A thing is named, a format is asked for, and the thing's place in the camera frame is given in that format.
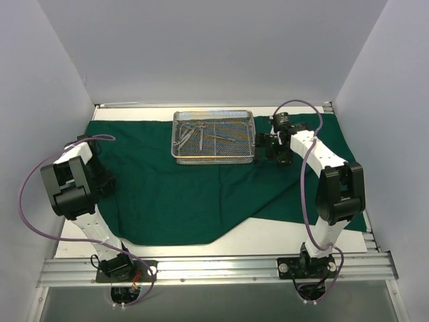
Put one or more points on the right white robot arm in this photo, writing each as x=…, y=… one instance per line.
x=340, y=194

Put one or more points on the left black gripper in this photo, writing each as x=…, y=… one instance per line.
x=107, y=181

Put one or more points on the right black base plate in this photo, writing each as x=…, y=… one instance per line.
x=301, y=268

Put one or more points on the wire mesh instrument tray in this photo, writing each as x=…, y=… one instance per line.
x=236, y=124

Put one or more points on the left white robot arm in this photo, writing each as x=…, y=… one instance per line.
x=75, y=183

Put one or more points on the aluminium front rail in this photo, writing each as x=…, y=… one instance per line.
x=77, y=272

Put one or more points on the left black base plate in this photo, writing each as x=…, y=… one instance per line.
x=124, y=269

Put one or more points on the steel surgical scissors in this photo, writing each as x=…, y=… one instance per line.
x=186, y=131

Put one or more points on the green surgical drape cloth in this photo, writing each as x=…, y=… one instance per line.
x=158, y=202

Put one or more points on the steel forceps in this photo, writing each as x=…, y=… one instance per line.
x=201, y=127

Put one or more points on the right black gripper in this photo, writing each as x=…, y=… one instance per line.
x=268, y=144

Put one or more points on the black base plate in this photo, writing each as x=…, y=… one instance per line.
x=301, y=268
x=124, y=269

